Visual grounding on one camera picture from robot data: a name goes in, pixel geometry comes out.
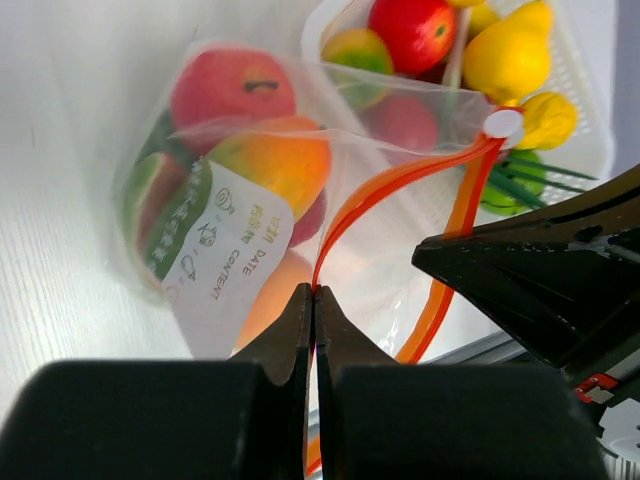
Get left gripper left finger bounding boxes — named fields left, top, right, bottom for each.
left=1, top=284, right=311, bottom=479

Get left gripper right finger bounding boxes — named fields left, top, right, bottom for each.
left=313, top=287, right=607, bottom=479

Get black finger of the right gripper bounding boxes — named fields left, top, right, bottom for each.
left=412, top=168, right=639, bottom=378

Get peach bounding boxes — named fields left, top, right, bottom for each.
left=232, top=250, right=312, bottom=354

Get yellow pear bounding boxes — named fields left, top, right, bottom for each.
left=463, top=1, right=554, bottom=106

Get watermelon slice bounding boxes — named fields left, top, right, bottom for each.
left=120, top=152, right=212, bottom=290

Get clear zip bag orange zipper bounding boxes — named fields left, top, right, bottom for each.
left=116, top=41, right=522, bottom=363

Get orange green mango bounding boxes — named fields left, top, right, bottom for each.
left=205, top=115, right=332, bottom=221

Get red tomato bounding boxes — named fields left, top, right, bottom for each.
left=169, top=47, right=297, bottom=155

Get red strawberry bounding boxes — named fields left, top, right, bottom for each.
left=288, top=190, right=327, bottom=248

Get green chives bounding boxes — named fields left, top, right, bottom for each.
left=481, top=151, right=596, bottom=215

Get yellow banana bunch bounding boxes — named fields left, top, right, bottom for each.
left=516, top=92, right=578, bottom=150

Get white plastic basket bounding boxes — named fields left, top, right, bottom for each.
left=301, top=1, right=614, bottom=217

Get red apple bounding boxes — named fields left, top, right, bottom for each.
left=368, top=0, right=457, bottom=76

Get green lime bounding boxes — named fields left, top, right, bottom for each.
left=321, top=28, right=395, bottom=110

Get aluminium rail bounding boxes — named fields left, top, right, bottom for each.
left=424, top=332, right=640, bottom=480

